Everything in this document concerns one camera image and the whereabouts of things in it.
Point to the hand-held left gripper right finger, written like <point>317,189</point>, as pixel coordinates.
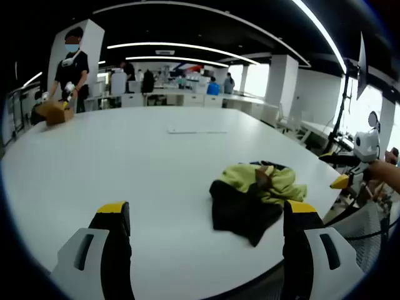
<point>312,250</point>

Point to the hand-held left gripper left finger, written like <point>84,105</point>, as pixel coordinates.
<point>93,250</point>

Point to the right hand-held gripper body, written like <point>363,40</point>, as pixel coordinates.
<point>367,145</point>

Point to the yellow grey blue garment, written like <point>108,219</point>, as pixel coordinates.
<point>243,206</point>

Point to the grey mesh office chair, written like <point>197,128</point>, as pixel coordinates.
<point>365,237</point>

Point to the ceiling light strip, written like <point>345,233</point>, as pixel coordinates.
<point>325,28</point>
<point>187,47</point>
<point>178,59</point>

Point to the brown cardboard box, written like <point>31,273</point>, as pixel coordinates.
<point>56,112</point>

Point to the white flat strip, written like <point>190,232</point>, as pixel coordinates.
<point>193,129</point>

